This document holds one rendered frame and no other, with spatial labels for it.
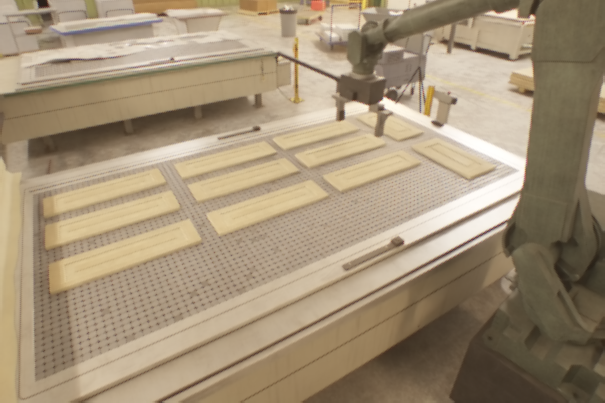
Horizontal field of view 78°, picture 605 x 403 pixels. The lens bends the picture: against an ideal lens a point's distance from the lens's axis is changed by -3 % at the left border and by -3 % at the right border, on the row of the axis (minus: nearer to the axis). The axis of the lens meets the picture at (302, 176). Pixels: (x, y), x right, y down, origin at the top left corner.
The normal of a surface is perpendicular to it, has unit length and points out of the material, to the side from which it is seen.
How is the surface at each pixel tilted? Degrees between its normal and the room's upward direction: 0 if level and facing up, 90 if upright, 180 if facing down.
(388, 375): 0
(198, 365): 0
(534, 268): 90
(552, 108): 90
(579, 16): 90
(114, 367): 0
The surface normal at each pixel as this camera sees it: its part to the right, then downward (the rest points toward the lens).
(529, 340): 0.47, -0.33
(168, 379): 0.00, -0.86
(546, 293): -0.75, 0.34
